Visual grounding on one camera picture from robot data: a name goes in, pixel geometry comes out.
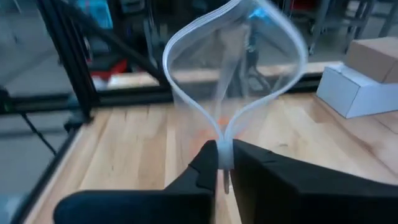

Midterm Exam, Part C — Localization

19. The red plastic item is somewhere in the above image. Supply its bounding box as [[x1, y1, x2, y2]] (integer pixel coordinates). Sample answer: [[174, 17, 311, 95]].
[[90, 58, 128, 82]]

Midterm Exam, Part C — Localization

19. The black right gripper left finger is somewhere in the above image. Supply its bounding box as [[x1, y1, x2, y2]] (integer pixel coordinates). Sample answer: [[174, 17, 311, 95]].
[[52, 140, 219, 224]]

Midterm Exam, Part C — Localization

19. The black floor cable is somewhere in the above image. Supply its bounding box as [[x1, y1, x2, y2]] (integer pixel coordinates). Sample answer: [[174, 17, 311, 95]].
[[20, 111, 58, 156]]

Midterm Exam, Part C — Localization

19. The brown cardboard box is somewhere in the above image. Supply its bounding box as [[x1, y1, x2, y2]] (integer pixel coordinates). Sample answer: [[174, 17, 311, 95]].
[[343, 36, 398, 84]]

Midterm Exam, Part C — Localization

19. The clear plastic zip bag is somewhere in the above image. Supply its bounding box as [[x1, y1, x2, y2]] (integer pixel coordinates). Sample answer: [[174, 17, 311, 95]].
[[162, 0, 309, 195]]

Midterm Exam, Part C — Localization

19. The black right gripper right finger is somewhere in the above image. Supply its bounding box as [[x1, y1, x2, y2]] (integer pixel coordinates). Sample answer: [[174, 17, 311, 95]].
[[231, 139, 398, 224]]

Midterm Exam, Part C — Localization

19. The white cardboard box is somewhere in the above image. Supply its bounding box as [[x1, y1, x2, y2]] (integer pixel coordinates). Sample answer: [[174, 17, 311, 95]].
[[316, 63, 398, 119]]

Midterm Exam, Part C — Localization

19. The blue plastic item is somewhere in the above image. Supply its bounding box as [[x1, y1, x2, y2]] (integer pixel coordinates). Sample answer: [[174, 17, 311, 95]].
[[76, 0, 114, 30]]

